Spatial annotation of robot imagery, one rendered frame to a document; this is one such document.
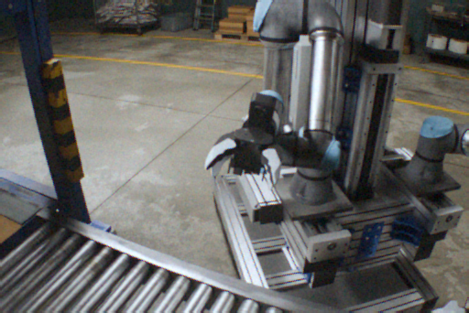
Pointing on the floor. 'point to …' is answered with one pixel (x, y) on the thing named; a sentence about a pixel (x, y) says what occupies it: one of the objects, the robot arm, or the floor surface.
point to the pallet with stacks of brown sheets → (238, 25)
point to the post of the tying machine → (29, 50)
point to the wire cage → (126, 14)
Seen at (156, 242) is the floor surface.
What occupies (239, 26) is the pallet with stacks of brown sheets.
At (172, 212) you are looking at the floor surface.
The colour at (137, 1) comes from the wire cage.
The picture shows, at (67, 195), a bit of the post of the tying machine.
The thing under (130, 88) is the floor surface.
